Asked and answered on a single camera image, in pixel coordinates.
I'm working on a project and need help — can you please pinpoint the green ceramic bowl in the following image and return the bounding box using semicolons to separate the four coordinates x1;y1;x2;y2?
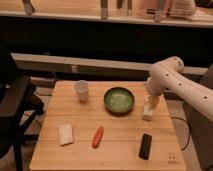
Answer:
104;87;135;114

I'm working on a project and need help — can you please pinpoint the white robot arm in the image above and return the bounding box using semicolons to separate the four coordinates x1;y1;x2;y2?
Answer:
145;56;213;122

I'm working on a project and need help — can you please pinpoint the wooden table board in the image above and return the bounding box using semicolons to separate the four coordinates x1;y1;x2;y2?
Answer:
30;81;186;171

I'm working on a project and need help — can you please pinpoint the black chair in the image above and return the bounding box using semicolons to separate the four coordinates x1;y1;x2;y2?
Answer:
0;38;44;171

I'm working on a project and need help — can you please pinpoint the clear plastic cup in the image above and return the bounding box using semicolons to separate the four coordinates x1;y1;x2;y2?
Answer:
74;80;89;102

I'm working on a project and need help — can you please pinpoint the small white bottle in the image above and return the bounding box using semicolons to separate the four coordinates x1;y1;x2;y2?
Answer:
142;96;153;121

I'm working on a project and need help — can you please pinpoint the black remote control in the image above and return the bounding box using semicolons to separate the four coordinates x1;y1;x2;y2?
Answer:
139;134;152;160

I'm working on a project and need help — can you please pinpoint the white folded cloth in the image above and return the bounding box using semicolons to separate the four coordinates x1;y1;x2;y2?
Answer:
59;124;74;146

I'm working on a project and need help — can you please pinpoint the black cable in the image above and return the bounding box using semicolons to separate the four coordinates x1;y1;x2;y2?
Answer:
171;115;192;152

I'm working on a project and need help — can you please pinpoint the orange carrot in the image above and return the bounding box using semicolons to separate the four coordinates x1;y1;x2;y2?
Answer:
92;127;104;148

